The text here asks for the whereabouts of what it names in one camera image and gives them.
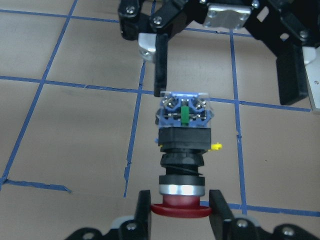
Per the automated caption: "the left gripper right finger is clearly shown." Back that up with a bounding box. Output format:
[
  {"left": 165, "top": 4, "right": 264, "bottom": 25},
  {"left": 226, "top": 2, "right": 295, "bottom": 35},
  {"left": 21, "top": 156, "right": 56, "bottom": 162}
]
[{"left": 209, "top": 189, "right": 258, "bottom": 240}]

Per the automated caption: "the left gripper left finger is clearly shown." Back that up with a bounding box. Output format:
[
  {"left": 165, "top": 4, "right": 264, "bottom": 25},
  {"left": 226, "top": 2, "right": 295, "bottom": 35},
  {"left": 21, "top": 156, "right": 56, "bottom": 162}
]
[{"left": 118, "top": 190, "right": 152, "bottom": 240}]

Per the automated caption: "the red emergency stop button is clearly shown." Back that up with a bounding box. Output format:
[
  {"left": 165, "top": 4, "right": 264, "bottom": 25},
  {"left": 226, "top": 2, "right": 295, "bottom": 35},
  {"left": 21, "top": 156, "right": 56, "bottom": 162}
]
[{"left": 151, "top": 91, "right": 223, "bottom": 219}]

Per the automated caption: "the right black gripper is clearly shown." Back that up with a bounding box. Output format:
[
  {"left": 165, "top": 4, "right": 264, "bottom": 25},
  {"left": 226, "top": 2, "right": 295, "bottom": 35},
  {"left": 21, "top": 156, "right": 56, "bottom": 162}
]
[{"left": 117, "top": 0, "right": 320, "bottom": 106}]

